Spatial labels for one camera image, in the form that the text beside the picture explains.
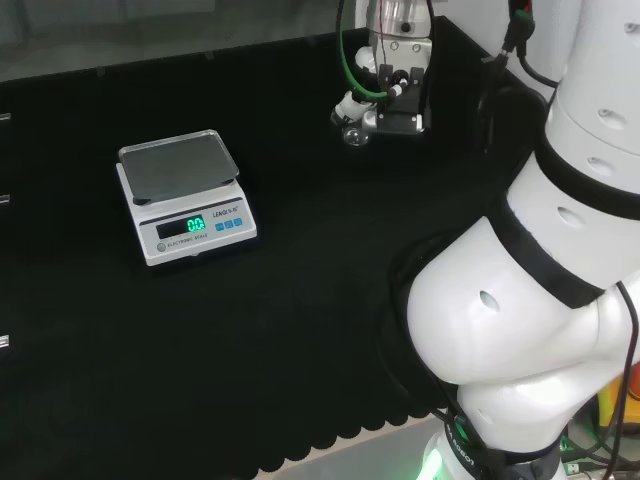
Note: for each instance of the small clear glass beaker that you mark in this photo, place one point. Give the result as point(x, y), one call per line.
point(356, 137)

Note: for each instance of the white electronic balance steel pan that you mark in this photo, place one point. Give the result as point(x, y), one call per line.
point(190, 200)

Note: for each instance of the black bench cloth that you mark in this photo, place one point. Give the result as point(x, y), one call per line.
point(280, 320)

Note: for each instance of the pale board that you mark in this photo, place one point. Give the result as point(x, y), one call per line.
point(360, 455)

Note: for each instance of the yellow stop button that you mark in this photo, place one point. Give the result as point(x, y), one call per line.
point(605, 400)

